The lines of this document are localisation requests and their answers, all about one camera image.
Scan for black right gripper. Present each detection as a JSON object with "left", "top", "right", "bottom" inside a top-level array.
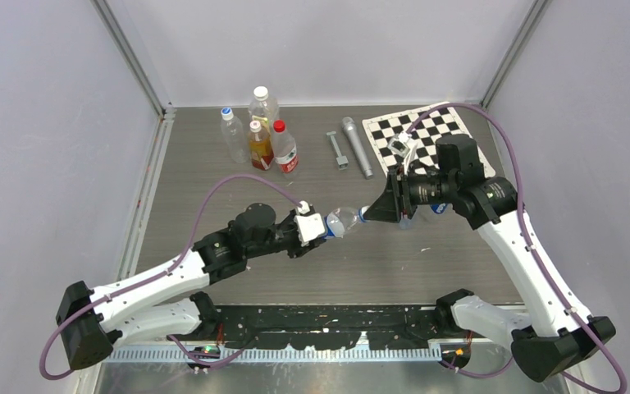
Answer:
[{"left": 363, "top": 163, "right": 456, "bottom": 223}]

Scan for Pepsi label clear bottle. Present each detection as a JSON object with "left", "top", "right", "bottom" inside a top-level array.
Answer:
[{"left": 325, "top": 206, "right": 369, "bottom": 239}]

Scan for blue label clear bottle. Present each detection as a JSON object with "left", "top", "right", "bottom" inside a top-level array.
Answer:
[{"left": 430, "top": 203, "right": 449, "bottom": 214}]

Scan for clear bottle pink label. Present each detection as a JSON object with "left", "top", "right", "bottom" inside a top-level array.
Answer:
[{"left": 399, "top": 209, "right": 417, "bottom": 230}]

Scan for white bottle cap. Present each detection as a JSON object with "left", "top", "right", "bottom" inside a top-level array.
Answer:
[{"left": 358, "top": 206, "right": 369, "bottom": 222}]

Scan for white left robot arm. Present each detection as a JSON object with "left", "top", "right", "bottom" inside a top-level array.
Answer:
[{"left": 55, "top": 203, "right": 327, "bottom": 370}]

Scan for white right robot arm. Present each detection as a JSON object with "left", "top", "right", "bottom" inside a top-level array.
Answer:
[{"left": 363, "top": 134, "right": 616, "bottom": 382}]

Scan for amber liquid bottle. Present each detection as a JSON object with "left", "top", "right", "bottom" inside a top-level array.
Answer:
[{"left": 249, "top": 121, "right": 274, "bottom": 171}]

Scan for red cap clear bottle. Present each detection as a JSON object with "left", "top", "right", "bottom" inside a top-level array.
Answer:
[{"left": 272, "top": 120, "right": 299, "bottom": 177}]

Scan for blue white cap bottle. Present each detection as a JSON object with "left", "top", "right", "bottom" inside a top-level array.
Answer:
[{"left": 221, "top": 107, "right": 250, "bottom": 163}]

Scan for tall white cap bottle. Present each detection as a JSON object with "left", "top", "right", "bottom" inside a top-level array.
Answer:
[{"left": 249, "top": 85, "right": 280, "bottom": 131}]

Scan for silver microphone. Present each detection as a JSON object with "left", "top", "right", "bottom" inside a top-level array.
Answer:
[{"left": 341, "top": 117, "right": 373, "bottom": 180}]

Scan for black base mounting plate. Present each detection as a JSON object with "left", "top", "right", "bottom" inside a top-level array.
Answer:
[{"left": 174, "top": 305, "right": 479, "bottom": 350}]

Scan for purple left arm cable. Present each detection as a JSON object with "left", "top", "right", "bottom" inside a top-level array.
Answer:
[{"left": 39, "top": 173, "right": 305, "bottom": 381}]

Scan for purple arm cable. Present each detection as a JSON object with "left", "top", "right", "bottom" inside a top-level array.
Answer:
[
  {"left": 39, "top": 173, "right": 305, "bottom": 381},
  {"left": 404, "top": 103, "right": 628, "bottom": 394}
]

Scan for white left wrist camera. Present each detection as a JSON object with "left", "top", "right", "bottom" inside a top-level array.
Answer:
[{"left": 294, "top": 200, "right": 327, "bottom": 246}]

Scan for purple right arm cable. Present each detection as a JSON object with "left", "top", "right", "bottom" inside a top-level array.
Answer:
[{"left": 404, "top": 103, "right": 628, "bottom": 394}]

